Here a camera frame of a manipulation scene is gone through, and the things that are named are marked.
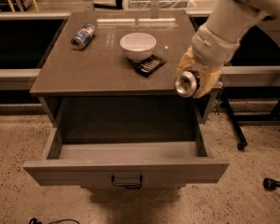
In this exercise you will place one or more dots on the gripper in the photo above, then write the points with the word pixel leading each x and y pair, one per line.
pixel 212 48

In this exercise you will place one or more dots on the blue pepsi can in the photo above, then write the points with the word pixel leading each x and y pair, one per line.
pixel 187 83

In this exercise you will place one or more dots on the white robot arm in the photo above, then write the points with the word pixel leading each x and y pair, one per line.
pixel 232 19

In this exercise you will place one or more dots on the grey drawer cabinet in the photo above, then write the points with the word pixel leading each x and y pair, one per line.
pixel 102 69

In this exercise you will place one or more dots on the blue red soda can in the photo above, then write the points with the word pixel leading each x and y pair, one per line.
pixel 83 37

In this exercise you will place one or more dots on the open grey top drawer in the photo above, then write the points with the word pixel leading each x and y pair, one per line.
pixel 161 138

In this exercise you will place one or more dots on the white bowl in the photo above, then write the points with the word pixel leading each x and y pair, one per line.
pixel 138 46

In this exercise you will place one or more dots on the black stand leg with caster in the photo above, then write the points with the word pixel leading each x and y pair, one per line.
pixel 242 141

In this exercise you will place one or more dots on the black caster leg right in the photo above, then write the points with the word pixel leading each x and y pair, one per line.
pixel 271 184

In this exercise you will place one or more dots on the white wire basket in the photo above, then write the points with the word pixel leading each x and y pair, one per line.
pixel 163 4

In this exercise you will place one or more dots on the black drawer handle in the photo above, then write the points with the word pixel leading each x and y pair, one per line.
pixel 127 183

